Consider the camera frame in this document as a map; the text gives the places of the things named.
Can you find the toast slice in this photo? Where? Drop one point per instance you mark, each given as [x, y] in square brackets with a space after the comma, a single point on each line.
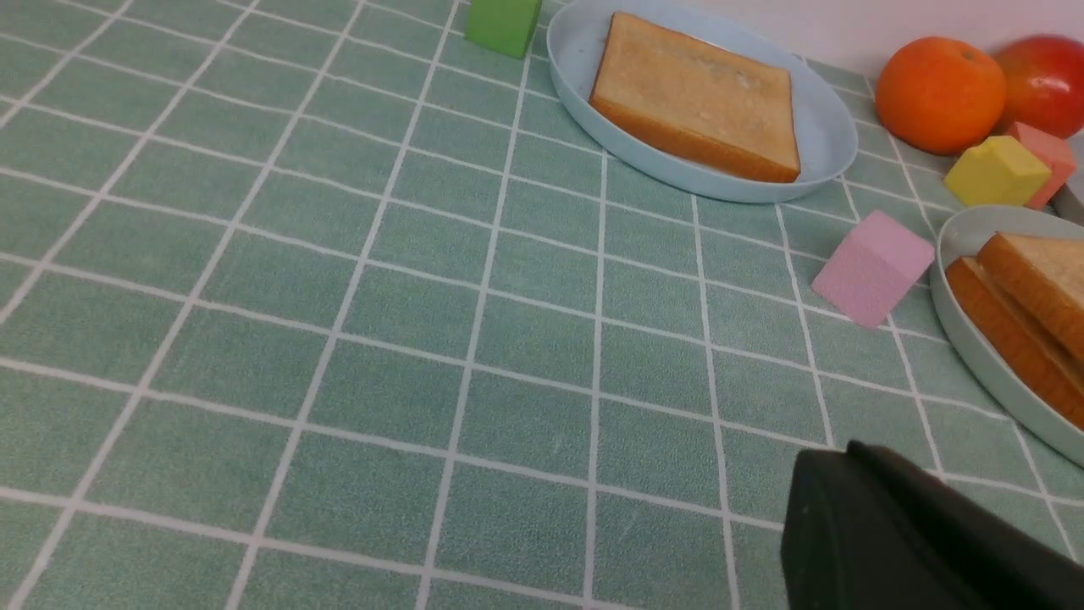
[1045, 276]
[698, 102]
[1035, 357]

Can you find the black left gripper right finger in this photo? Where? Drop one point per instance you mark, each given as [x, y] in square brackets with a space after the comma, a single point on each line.
[996, 561]

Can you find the grey egg plate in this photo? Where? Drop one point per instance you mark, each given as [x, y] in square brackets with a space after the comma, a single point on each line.
[1067, 202]

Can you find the pink foam cube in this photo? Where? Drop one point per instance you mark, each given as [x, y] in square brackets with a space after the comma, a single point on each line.
[873, 268]

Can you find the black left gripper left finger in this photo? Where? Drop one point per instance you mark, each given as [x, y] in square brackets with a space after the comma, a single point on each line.
[845, 547]

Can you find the salmon foam cube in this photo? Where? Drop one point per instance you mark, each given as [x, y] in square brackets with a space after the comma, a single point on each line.
[1051, 150]

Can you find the green foam cube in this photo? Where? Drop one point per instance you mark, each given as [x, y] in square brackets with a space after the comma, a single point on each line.
[501, 26]

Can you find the light blue bread plate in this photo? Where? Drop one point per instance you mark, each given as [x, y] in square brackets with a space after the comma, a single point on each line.
[825, 130]

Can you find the yellow foam cube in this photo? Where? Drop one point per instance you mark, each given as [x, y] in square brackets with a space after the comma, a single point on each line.
[998, 171]

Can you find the teal centre plate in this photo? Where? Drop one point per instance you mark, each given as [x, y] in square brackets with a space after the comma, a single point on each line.
[963, 234]

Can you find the red tomato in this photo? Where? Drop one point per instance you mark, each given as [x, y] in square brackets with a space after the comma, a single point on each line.
[1044, 78]

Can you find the orange fruit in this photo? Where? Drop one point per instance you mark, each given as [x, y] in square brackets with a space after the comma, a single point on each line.
[940, 95]

